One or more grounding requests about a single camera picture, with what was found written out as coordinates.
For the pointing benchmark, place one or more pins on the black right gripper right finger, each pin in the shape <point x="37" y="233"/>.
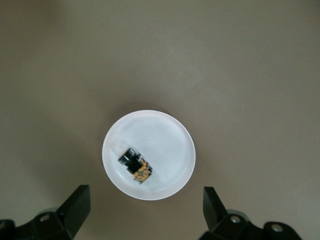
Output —
<point x="215" y="210"/>

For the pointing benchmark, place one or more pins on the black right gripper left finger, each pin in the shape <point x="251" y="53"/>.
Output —
<point x="72" y="212"/>

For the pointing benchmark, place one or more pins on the orange and black push-button switch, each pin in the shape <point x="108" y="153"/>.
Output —
<point x="136" y="166"/>

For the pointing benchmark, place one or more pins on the pink round plate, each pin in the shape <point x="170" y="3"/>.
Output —
<point x="165" y="140"/>

